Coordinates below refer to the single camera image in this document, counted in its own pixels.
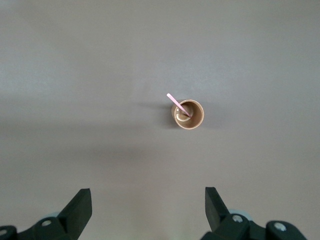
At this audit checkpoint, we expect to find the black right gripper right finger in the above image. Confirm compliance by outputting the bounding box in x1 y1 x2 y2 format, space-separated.
201 186 267 240

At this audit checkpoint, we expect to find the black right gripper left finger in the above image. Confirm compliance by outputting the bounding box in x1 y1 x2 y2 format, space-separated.
17 188 93 240

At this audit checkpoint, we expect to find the pink chopstick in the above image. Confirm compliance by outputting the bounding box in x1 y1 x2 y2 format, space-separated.
166 93 193 118

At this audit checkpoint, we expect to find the orange-brown cylindrical cup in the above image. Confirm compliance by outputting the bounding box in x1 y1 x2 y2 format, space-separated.
171 99 205 130

